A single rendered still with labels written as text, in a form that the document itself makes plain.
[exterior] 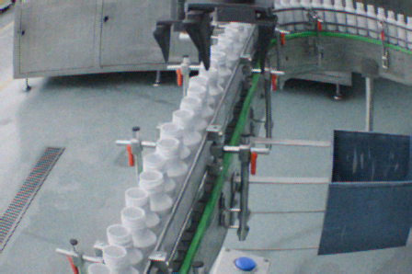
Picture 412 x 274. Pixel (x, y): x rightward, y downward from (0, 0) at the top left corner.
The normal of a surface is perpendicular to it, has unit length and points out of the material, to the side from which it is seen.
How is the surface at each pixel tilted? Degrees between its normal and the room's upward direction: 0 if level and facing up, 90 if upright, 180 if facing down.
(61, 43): 90
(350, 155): 90
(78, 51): 90
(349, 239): 90
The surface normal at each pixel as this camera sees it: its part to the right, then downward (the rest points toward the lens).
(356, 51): -0.07, 0.41
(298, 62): 0.64, 0.30
